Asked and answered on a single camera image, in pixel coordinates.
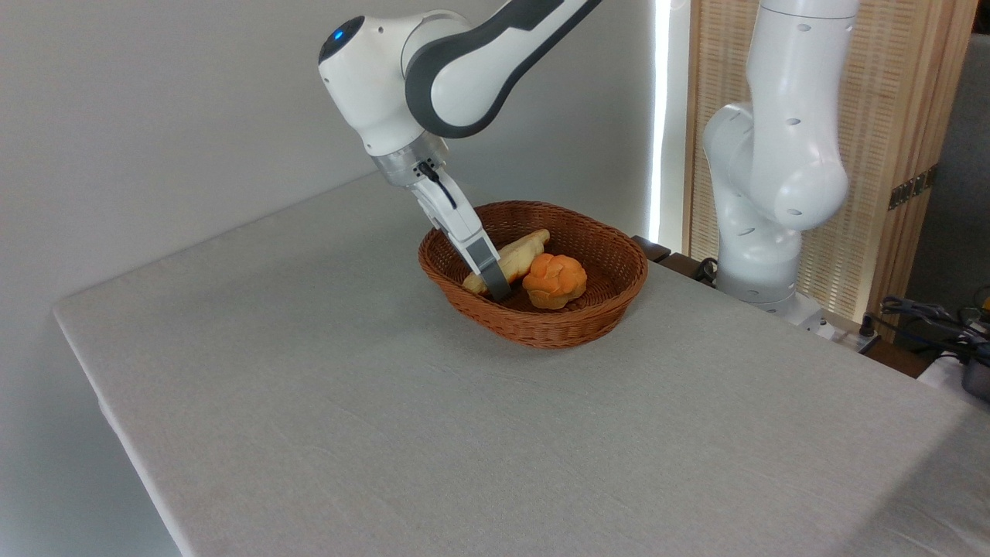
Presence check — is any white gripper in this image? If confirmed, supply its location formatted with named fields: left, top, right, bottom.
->
left=407, top=166, right=512, bottom=303

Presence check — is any long pale bread loaf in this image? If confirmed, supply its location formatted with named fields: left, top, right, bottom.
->
left=463, top=228, right=551, bottom=296

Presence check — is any round orange bread bun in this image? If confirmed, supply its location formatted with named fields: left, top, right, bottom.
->
left=521, top=253, right=589, bottom=311

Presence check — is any brown wicker basket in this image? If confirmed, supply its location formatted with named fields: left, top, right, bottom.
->
left=418, top=200, right=650, bottom=350

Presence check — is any grey tablecloth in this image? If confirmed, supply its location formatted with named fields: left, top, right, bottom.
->
left=52, top=172, right=990, bottom=557

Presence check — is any black screen hinge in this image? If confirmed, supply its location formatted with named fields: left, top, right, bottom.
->
left=887, top=166, right=939, bottom=212

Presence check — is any bamboo folding screen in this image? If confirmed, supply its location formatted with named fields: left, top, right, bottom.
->
left=682, top=0, right=980, bottom=327

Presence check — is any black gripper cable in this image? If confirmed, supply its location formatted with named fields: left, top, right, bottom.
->
left=413, top=159, right=459, bottom=212

